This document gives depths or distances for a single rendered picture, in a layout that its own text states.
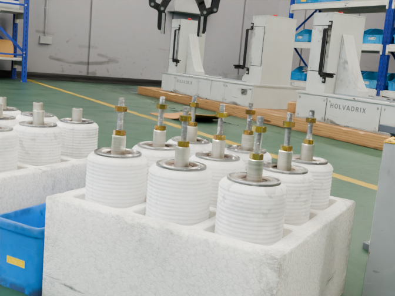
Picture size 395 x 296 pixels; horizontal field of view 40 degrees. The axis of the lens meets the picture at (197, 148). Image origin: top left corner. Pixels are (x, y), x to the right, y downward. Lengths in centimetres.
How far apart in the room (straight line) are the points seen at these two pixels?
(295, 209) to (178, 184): 19
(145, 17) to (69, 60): 122
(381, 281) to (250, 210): 28
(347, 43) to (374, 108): 64
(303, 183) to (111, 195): 29
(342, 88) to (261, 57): 82
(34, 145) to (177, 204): 43
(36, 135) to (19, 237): 24
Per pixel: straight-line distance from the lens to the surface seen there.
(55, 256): 90
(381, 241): 90
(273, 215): 74
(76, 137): 121
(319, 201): 96
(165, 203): 79
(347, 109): 354
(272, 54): 440
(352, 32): 393
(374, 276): 92
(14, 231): 96
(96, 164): 85
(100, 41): 754
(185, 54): 557
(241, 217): 73
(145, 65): 779
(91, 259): 85
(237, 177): 77
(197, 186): 78
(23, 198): 106
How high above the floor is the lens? 41
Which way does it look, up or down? 9 degrees down
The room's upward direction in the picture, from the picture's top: 5 degrees clockwise
